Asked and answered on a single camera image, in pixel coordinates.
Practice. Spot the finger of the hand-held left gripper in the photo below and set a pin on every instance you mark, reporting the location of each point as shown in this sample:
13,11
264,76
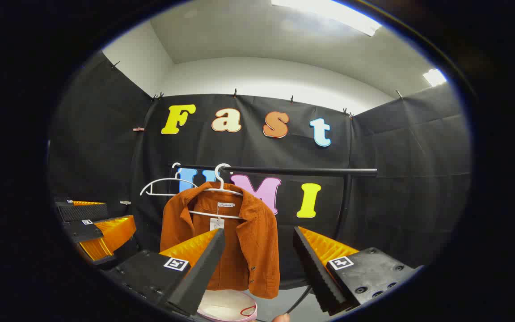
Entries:
83,212
81,230

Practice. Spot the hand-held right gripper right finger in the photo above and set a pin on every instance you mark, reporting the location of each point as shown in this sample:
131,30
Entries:
313,268

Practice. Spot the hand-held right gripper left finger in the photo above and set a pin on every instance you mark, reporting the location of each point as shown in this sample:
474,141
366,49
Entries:
204,268

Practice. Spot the white plastic clothes hanger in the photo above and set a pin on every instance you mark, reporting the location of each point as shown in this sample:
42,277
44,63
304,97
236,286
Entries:
218,179
168,180

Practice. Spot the black clothes rack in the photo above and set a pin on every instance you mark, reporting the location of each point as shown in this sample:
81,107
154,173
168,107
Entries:
306,171

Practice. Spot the black backdrop cloth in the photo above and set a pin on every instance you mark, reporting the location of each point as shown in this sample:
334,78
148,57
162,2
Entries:
257,154

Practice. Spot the small ceiling light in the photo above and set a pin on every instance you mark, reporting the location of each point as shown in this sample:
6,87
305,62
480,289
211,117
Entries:
434,77

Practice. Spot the long ceiling light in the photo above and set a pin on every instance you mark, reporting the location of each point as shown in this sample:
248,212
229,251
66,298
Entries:
329,12

